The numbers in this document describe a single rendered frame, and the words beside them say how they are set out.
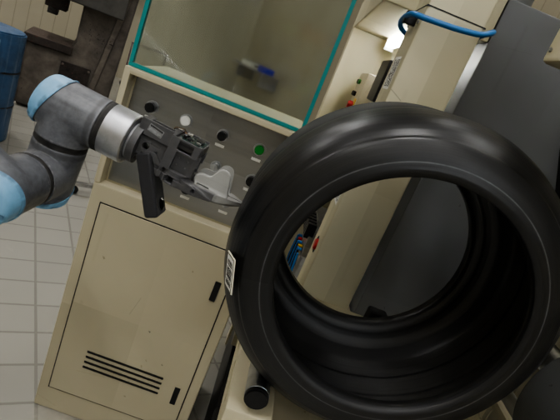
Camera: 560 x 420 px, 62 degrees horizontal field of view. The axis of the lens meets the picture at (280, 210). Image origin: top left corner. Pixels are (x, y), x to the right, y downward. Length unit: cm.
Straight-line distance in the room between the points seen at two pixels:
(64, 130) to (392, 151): 52
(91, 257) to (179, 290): 31
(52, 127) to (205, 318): 95
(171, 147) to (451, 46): 63
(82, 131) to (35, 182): 11
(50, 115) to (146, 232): 77
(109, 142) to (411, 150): 47
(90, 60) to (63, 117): 476
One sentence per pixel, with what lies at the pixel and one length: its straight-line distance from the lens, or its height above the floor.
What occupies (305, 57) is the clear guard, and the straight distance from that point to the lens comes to 140.
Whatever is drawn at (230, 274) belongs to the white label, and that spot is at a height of 112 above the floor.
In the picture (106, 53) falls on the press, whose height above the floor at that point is 82.
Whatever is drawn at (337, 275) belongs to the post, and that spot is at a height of 103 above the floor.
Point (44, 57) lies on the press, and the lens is 563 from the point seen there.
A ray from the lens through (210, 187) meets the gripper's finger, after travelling 80.
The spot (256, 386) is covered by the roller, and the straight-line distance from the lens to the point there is 88.
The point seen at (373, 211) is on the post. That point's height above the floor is 121.
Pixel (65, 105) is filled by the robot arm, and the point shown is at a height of 126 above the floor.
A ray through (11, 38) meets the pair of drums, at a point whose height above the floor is 85.
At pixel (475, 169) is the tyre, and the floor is 141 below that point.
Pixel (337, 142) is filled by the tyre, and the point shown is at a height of 137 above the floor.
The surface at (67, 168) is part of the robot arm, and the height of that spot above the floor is 115.
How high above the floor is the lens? 145
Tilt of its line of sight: 17 degrees down
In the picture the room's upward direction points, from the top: 22 degrees clockwise
